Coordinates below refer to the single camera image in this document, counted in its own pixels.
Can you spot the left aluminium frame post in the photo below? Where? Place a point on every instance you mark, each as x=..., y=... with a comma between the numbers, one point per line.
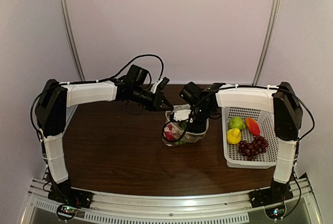
x=70, y=38

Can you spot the aluminium frame post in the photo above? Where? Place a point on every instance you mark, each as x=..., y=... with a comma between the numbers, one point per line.
x=275, y=6
x=70, y=38

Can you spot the clear zip top bag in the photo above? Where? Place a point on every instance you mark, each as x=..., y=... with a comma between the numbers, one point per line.
x=192, y=137

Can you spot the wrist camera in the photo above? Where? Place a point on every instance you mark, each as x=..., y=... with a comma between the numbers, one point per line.
x=179, y=115
x=159, y=85

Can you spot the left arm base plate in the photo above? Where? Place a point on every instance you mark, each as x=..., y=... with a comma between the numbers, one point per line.
x=75, y=198

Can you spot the green fake grapes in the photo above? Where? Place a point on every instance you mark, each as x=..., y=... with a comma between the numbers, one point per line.
x=182, y=128

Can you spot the purple fake grapes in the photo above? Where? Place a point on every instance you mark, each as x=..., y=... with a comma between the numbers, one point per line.
x=251, y=149

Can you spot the right aluminium frame post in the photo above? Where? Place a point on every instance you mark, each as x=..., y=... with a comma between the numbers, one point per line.
x=275, y=6

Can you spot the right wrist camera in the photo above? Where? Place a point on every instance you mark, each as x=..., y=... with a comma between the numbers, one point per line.
x=179, y=115

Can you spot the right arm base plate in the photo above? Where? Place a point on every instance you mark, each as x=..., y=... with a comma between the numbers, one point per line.
x=270, y=196

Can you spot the yellow fake lemon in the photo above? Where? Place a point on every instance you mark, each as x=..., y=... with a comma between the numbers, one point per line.
x=233, y=136

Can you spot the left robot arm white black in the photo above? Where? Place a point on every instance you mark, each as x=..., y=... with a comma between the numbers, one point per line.
x=56, y=97

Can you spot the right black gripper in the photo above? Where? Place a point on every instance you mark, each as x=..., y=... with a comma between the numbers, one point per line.
x=197, y=124

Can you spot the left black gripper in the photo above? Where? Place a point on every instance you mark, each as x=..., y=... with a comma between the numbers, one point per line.
x=157, y=101

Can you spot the aluminium front rail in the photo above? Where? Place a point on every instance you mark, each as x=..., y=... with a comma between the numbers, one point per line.
x=117, y=208

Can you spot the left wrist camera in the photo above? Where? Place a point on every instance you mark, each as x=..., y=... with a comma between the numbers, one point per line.
x=159, y=85

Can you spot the green fake apple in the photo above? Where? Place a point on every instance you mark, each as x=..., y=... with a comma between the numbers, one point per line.
x=236, y=123

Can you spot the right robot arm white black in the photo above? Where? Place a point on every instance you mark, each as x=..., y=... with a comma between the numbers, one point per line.
x=278, y=101

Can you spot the red fake apple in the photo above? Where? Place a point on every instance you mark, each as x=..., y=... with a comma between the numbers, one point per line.
x=252, y=126

